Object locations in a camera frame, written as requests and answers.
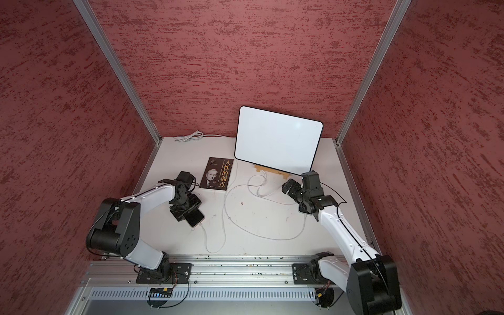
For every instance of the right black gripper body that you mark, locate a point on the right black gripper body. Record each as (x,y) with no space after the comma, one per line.
(306,195)

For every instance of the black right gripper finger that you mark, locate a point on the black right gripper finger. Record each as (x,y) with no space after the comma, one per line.
(288,185)
(297,196)

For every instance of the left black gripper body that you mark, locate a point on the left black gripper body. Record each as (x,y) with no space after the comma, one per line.
(178,209)

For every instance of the black smartphone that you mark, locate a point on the black smartphone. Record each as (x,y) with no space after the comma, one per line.
(194,217)

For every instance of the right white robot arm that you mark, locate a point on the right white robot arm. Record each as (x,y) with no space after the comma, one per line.
(370,280)

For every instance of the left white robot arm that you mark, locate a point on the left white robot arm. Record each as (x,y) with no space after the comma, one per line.
(116,230)

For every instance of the wooden board stand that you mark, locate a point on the wooden board stand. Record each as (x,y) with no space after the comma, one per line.
(260,168)

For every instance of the dark portrait book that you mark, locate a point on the dark portrait book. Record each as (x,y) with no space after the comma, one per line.
(216,175)

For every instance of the left black connector board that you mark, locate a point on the left black connector board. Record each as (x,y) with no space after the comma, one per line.
(160,292)

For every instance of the perforated white vent strip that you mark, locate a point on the perforated white vent strip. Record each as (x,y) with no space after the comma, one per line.
(204,294)

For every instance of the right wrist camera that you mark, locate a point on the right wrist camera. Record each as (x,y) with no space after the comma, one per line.
(311,180)

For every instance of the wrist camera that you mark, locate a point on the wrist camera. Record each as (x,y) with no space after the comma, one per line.
(311,180)
(187,179)

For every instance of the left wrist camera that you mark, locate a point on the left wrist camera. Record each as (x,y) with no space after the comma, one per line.
(187,179)

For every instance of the white board black frame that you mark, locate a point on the white board black frame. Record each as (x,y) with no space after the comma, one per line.
(278,141)

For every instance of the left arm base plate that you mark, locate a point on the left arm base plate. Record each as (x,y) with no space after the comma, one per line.
(174,273)

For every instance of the aluminium mounting rail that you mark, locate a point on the aluminium mounting rail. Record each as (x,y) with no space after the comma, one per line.
(244,271)

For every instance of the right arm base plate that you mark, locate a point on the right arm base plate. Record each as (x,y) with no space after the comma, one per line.
(304,275)

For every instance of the aluminium right corner post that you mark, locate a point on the aluminium right corner post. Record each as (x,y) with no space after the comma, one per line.
(389,32)

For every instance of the aluminium corner post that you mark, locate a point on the aluminium corner post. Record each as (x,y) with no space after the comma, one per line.
(90,19)
(389,32)

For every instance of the aluminium left corner post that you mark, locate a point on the aluminium left corner post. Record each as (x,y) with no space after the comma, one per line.
(90,19)

